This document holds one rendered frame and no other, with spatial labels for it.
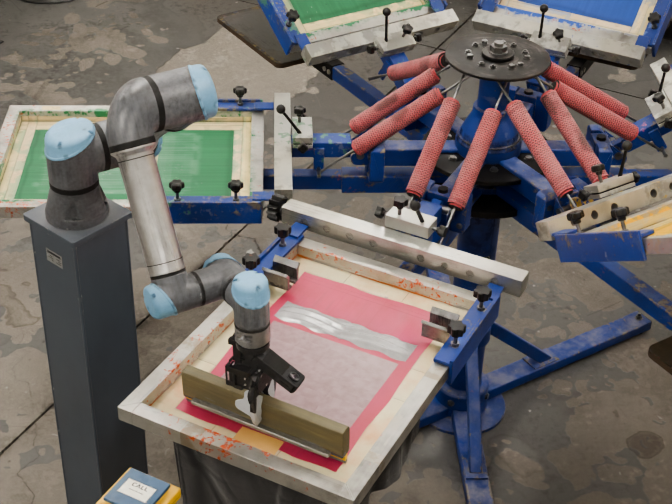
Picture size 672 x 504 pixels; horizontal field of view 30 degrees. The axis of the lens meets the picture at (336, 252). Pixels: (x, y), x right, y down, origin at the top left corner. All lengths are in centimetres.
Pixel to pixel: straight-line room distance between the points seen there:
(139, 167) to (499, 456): 200
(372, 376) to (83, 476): 97
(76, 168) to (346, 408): 83
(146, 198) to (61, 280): 61
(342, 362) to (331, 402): 14
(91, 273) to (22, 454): 125
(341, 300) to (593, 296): 192
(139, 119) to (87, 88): 374
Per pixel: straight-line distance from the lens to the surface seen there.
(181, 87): 258
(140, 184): 256
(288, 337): 304
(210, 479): 297
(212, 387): 277
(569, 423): 433
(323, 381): 292
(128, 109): 255
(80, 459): 350
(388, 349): 300
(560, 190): 339
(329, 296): 317
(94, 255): 305
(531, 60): 360
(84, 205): 299
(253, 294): 253
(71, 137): 293
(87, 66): 649
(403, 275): 320
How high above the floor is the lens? 285
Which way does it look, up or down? 35 degrees down
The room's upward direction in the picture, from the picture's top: 2 degrees clockwise
